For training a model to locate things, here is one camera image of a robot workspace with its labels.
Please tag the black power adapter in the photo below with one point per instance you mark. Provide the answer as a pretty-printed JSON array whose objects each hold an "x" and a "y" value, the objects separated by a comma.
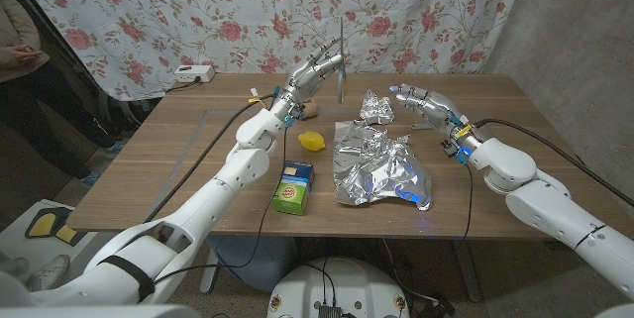
[{"x": 438, "y": 309}]

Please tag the grey blue stool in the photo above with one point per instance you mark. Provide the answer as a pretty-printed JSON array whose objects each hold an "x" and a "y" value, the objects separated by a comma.
[{"x": 257, "y": 263}]

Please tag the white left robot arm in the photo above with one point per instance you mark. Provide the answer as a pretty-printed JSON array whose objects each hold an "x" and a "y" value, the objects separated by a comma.
[{"x": 223, "y": 184}]

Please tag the white robot body panel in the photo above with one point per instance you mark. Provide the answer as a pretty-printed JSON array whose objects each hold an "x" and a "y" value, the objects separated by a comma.
[{"x": 99, "y": 312}]

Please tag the brown potato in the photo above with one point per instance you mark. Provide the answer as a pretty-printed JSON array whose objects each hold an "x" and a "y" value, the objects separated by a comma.
[{"x": 311, "y": 109}]

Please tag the green blue sponge package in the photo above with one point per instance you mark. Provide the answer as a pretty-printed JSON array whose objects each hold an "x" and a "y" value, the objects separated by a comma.
[{"x": 292, "y": 194}]

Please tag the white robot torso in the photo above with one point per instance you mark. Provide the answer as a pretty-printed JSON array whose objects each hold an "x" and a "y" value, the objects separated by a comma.
[{"x": 342, "y": 283}]

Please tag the small crumpled aluminum foil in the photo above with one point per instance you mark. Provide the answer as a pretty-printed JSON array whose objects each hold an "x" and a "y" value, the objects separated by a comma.
[{"x": 376, "y": 107}]

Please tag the white power strip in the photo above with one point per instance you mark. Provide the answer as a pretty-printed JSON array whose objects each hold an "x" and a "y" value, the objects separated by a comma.
[{"x": 193, "y": 73}]

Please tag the silver metal tool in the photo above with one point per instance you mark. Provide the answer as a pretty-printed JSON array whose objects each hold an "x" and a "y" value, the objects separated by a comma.
[{"x": 420, "y": 126}]

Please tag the yellow lemon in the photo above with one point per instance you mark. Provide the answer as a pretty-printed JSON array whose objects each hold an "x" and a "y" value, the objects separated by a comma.
[{"x": 312, "y": 141}]

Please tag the yellow black floor mat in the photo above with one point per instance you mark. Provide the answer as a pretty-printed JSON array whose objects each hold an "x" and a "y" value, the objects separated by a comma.
[{"x": 42, "y": 224}]

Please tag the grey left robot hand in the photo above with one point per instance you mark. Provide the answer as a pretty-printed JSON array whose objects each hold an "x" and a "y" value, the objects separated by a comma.
[{"x": 307, "y": 80}]

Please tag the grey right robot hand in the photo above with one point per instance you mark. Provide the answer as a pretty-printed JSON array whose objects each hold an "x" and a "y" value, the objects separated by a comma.
[{"x": 436, "y": 107}]

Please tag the floral backdrop cloth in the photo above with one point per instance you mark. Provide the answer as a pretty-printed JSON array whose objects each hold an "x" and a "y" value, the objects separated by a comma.
[{"x": 198, "y": 11}]

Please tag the large aluminum foil sheet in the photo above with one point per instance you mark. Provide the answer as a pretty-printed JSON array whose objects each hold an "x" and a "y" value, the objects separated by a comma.
[{"x": 376, "y": 169}]

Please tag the white sneaker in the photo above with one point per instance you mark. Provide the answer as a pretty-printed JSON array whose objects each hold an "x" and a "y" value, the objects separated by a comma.
[{"x": 49, "y": 272}]

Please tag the person in beige jacket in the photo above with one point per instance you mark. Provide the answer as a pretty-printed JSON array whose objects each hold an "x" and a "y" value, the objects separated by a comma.
[{"x": 44, "y": 105}]

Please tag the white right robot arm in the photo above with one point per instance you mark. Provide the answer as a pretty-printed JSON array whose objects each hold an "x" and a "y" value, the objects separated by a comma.
[{"x": 545, "y": 204}]

